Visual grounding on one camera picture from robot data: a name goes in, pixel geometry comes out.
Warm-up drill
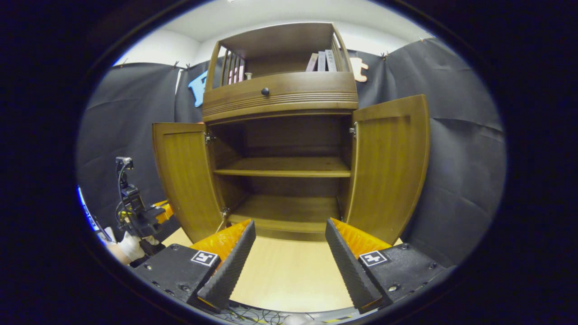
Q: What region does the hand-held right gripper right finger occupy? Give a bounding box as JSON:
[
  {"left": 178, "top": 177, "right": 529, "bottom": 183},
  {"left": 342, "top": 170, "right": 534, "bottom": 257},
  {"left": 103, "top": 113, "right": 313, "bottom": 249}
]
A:
[{"left": 325, "top": 218, "right": 454, "bottom": 315}]

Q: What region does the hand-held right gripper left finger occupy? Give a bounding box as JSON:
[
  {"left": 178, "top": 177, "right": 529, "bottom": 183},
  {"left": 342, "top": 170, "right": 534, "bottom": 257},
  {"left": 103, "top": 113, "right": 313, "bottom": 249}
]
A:
[{"left": 131, "top": 219, "right": 256, "bottom": 313}]

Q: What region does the wooden double-door shoe cabinet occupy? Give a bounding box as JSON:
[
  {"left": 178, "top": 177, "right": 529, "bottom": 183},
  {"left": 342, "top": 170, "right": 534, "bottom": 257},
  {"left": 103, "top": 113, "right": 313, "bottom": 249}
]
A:
[{"left": 201, "top": 22, "right": 359, "bottom": 242}]

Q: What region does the wooden inner cabinet shelf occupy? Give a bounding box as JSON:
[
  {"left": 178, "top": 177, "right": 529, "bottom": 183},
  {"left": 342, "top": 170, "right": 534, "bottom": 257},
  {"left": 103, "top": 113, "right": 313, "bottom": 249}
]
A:
[{"left": 213, "top": 157, "right": 352, "bottom": 178}]

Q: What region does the wooden cabinet drawer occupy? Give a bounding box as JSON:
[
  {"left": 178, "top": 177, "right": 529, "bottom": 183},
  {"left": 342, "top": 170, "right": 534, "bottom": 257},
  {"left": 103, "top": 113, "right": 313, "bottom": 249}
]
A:
[{"left": 203, "top": 71, "right": 359, "bottom": 109}]

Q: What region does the black backdrop cloth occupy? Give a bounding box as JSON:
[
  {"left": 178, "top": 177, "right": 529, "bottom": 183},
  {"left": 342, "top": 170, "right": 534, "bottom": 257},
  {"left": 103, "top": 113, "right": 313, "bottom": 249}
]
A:
[{"left": 76, "top": 37, "right": 507, "bottom": 268}]

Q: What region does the tangle of black cables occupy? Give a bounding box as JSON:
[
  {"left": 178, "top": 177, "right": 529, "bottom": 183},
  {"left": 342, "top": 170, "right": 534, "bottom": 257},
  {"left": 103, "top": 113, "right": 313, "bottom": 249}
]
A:
[{"left": 226, "top": 302, "right": 317, "bottom": 325}]

